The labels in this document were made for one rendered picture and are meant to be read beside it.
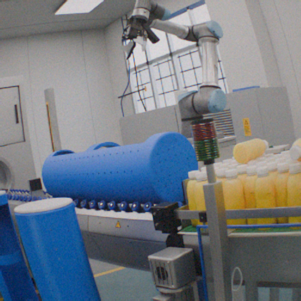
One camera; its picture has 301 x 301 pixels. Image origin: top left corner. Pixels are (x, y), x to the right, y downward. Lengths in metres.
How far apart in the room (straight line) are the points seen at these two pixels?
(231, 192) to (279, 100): 2.20
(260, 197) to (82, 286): 0.84
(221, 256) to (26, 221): 0.81
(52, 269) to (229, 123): 2.22
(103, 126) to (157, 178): 5.68
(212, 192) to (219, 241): 0.14
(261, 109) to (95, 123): 4.45
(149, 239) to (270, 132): 1.83
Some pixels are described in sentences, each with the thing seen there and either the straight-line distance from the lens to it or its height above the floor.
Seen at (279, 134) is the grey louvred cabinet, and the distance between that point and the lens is 3.27.
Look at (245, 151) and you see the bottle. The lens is 1.33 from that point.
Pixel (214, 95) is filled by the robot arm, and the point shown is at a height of 1.37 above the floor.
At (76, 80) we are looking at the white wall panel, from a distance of 7.07.
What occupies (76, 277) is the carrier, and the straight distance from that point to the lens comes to 1.59.
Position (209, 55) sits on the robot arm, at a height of 1.58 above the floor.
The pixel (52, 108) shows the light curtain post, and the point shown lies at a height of 1.54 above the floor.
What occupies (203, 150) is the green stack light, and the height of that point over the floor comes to 1.19.
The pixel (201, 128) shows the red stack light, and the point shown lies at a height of 1.24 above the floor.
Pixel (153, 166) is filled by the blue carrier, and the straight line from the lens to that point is 1.49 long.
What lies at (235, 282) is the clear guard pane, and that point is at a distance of 1.20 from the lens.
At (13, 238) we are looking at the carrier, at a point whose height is 0.68.
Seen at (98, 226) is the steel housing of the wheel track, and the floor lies 0.86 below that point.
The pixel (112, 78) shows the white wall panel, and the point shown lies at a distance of 7.32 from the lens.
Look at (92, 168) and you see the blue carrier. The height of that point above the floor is 1.13.
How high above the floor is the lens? 1.26
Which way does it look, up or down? 3 degrees down
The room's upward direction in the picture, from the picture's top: 10 degrees counter-clockwise
